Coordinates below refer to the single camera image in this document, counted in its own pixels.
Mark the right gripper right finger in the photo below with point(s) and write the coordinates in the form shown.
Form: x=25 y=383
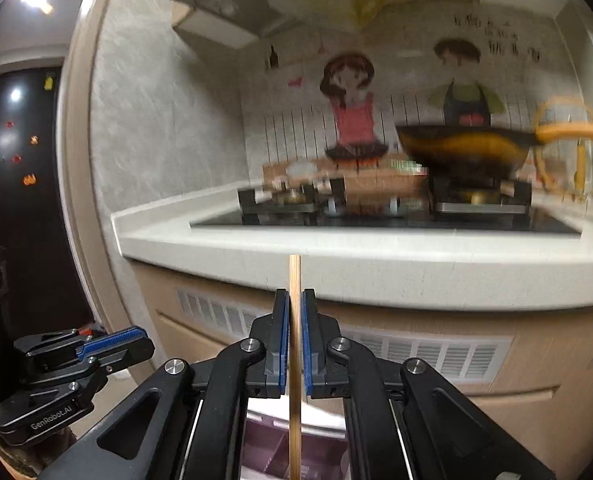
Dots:
x=324 y=378

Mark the black wok yellow handle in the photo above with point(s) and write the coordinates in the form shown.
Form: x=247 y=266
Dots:
x=481 y=152

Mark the black gas stove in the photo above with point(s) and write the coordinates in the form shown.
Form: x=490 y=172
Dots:
x=409 y=203

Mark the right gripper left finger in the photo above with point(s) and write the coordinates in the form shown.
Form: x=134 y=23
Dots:
x=267 y=378

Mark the wooden chopstick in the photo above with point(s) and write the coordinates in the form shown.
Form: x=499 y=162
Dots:
x=295 y=367

